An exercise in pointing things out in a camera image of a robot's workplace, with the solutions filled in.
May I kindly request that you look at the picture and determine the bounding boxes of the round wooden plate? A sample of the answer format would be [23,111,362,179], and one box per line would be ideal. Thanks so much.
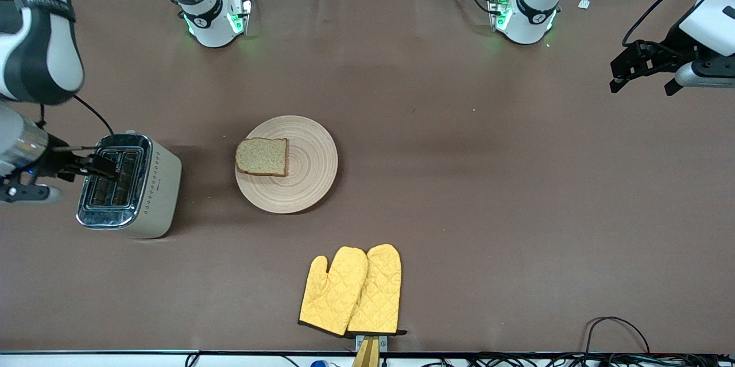
[234,115,339,214]

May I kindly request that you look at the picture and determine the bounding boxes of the beige and chrome toaster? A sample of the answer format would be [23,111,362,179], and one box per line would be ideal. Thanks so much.
[76,130,183,239]

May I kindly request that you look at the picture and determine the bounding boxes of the slice of brown bread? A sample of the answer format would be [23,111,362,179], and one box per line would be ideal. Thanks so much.
[235,137,289,177]

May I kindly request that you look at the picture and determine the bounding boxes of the yellow quilted oven mitt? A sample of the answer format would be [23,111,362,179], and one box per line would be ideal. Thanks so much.
[346,244,408,338]
[298,246,369,337]

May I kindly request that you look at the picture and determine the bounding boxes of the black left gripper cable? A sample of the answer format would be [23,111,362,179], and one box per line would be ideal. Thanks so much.
[622,0,735,47]

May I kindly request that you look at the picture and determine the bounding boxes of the black looped cable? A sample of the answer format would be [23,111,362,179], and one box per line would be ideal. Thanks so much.
[585,316,651,356]

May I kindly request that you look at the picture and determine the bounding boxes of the tangled black cables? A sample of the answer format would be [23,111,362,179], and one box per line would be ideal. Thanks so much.
[419,353,735,367]

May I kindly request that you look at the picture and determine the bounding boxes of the small metal bracket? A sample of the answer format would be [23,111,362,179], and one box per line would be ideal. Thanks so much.
[355,334,388,351]

